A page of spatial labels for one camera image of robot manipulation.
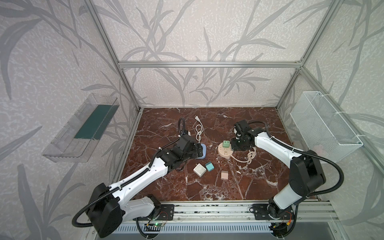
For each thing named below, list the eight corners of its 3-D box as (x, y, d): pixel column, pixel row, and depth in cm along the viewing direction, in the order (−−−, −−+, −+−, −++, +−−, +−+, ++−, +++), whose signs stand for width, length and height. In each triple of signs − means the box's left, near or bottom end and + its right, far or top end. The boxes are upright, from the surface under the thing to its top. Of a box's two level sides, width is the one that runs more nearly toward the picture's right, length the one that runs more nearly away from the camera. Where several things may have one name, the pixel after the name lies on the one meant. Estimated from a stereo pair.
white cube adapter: (192, 171, 89) (192, 170, 87) (198, 164, 92) (198, 162, 90) (201, 178, 86) (201, 176, 84) (206, 170, 89) (207, 168, 87)
